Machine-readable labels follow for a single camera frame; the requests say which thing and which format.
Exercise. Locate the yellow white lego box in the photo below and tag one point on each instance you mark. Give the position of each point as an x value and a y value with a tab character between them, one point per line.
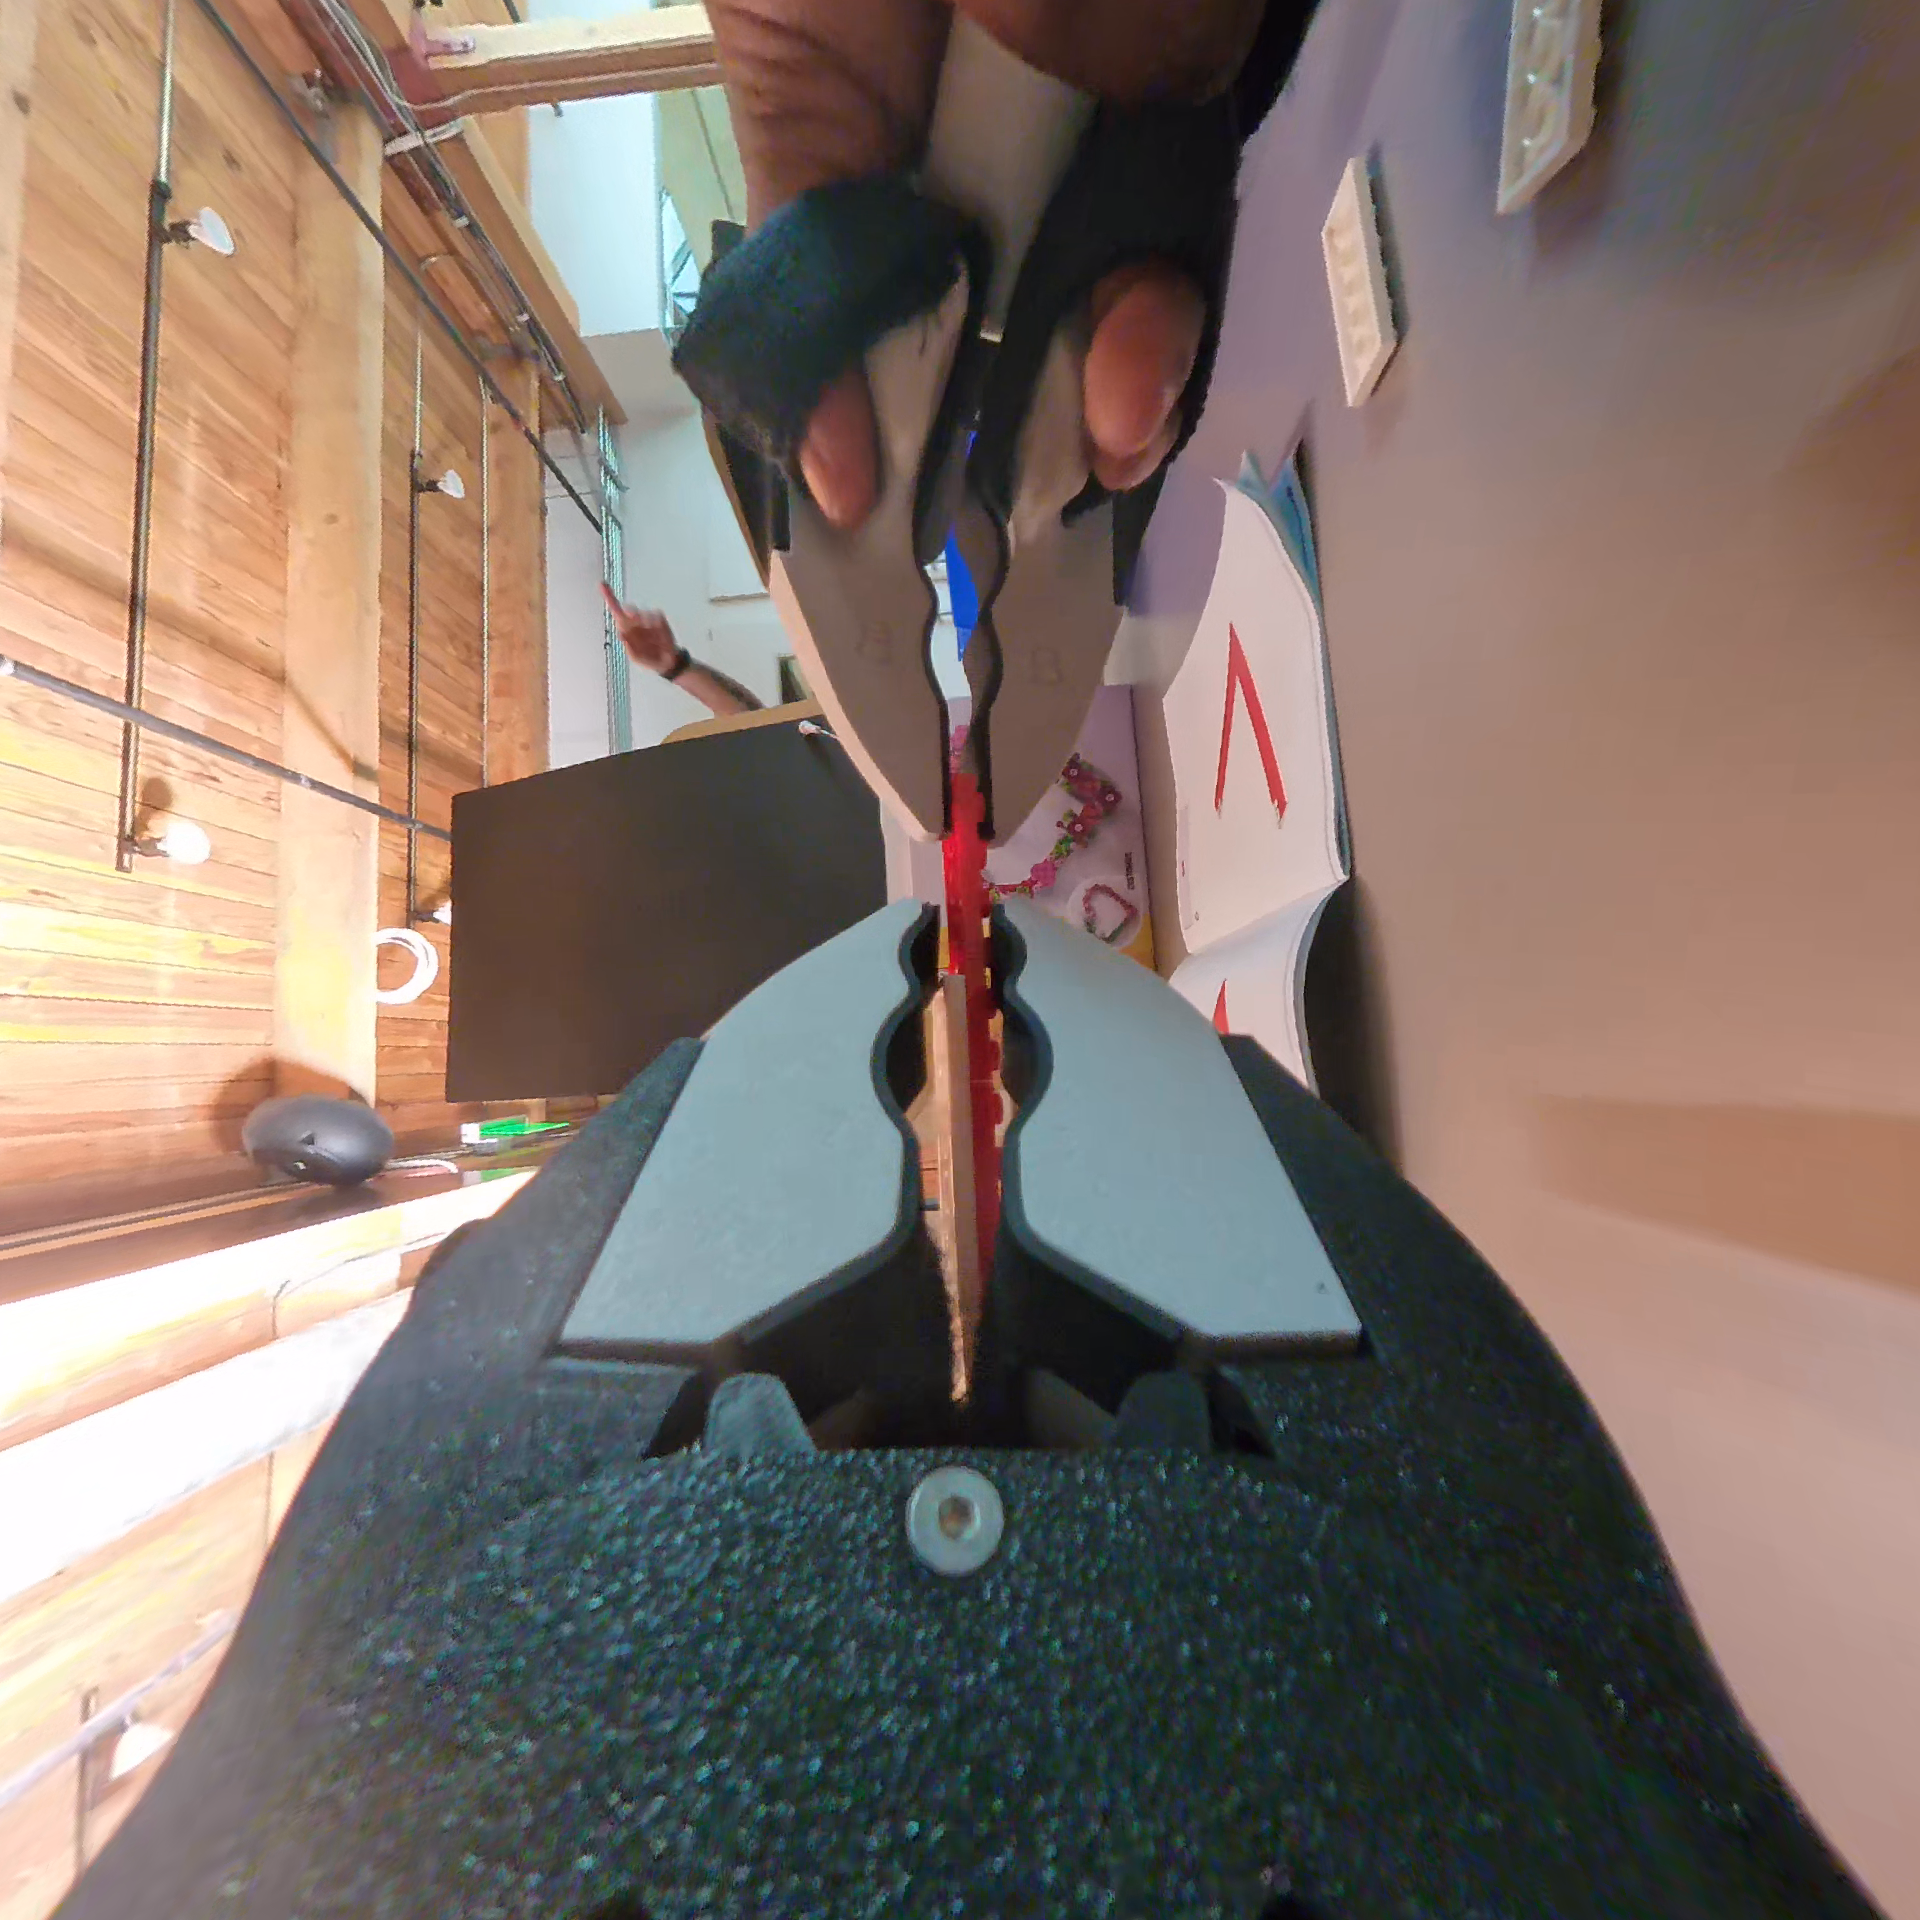
1111	840

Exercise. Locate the bent plywood black chair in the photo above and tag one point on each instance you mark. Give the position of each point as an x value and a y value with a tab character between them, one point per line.
661	915

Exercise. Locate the lego instruction booklet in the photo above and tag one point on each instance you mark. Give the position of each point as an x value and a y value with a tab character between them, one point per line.
1228	886

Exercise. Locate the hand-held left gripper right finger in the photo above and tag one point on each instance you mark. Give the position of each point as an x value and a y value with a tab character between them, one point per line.
1186	1185

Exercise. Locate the black dome lamp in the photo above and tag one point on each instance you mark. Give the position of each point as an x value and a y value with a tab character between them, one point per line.
313	1139

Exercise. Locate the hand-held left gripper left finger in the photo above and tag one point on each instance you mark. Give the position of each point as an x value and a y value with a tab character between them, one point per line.
749	1185

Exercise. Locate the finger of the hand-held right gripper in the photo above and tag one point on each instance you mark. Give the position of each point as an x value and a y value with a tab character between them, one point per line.
863	661
1059	645

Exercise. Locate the small green white sign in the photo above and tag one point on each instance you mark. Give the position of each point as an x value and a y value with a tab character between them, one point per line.
516	1129

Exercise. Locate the long red lego plate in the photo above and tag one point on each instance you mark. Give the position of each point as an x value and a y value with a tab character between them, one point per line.
968	886

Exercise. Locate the medium white lego plate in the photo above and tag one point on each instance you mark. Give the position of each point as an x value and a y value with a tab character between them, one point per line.
1548	107
1362	285

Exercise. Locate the person's right hand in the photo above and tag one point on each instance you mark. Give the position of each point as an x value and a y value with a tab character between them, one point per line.
812	89

